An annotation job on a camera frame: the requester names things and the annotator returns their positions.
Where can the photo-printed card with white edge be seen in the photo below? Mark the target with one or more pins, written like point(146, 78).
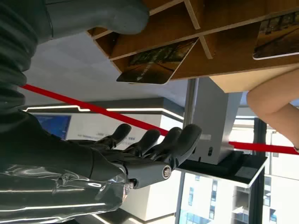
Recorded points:
point(158, 61)
point(278, 37)

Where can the red barrier tape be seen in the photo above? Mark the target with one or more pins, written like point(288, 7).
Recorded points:
point(93, 108)

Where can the black window frame post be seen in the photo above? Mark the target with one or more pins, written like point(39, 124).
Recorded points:
point(258, 185)

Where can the blue wall screen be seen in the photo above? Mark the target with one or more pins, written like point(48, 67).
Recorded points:
point(54, 125)

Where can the grey metal box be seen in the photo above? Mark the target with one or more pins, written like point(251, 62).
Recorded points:
point(214, 123)

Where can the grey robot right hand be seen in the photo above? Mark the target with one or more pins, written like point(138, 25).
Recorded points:
point(47, 154)

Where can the grey metal pole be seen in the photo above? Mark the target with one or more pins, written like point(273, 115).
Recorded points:
point(190, 99)

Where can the brown wooden card rack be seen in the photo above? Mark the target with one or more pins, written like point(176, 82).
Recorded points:
point(229, 43)

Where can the black flat platform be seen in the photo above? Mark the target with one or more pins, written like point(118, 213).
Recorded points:
point(224, 168)

